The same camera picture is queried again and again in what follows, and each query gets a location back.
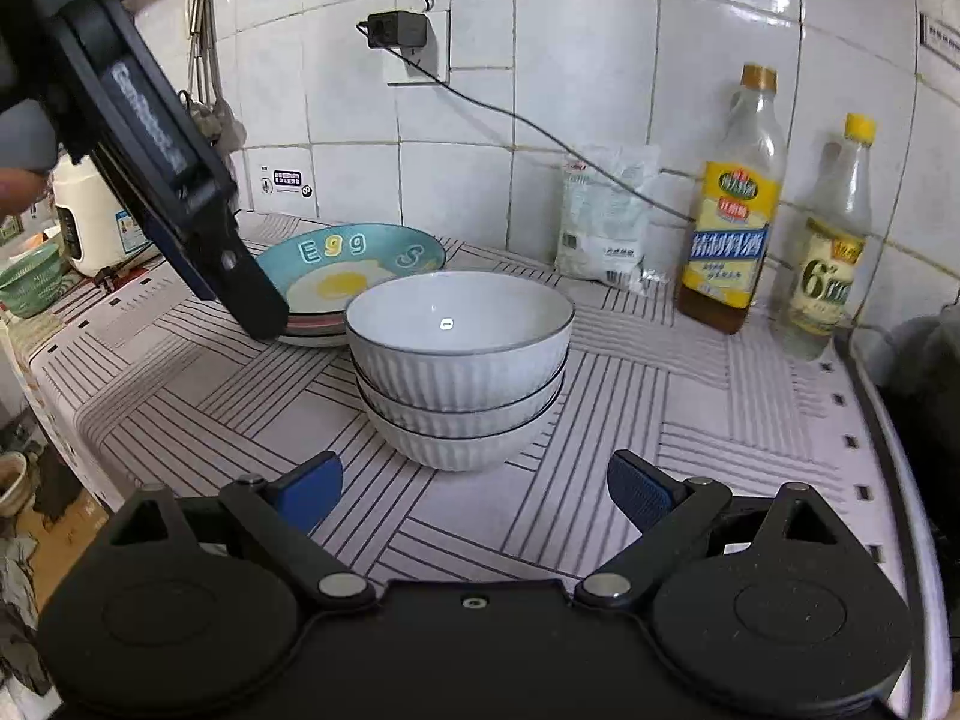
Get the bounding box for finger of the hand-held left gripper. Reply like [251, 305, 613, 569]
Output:
[146, 199, 292, 342]

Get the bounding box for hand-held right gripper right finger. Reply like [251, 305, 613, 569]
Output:
[574, 450, 845, 612]

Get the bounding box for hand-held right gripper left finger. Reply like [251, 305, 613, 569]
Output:
[105, 451, 380, 614]

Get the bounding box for blue fried-egg print plate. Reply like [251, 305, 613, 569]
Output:
[253, 223, 449, 317]

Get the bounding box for white ribbed bowl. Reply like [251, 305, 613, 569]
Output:
[366, 405, 561, 473]
[345, 271, 576, 415]
[355, 371, 569, 441]

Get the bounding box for person's left hand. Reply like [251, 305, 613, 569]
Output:
[0, 167, 47, 217]

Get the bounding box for hanging metal utensils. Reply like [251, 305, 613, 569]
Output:
[178, 0, 246, 157]

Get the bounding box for white rice cooker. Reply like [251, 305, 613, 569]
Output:
[51, 152, 164, 278]

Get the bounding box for striped tablecloth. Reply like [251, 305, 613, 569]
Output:
[0, 210, 905, 620]

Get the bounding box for green plastic basket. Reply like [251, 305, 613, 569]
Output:
[0, 241, 70, 319]

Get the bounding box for amber bottle yellow label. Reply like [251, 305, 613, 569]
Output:
[678, 64, 788, 337]

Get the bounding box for black power adapter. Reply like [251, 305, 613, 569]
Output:
[367, 10, 431, 50]

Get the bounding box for white salt bag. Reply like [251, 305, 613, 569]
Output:
[556, 144, 662, 295]

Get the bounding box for clear vinegar bottle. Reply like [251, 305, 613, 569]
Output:
[772, 113, 877, 362]

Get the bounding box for ceramic cup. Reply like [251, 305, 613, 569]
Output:
[0, 452, 32, 520]

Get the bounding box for dark grey pot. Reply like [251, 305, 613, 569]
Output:
[872, 310, 960, 470]

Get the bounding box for wall sticker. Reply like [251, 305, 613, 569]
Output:
[259, 165, 317, 200]

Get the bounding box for white wall socket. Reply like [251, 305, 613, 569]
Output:
[384, 7, 452, 88]

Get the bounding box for black adapter cable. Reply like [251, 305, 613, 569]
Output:
[416, 64, 700, 226]

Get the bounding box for wall sign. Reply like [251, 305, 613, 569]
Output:
[918, 13, 960, 55]

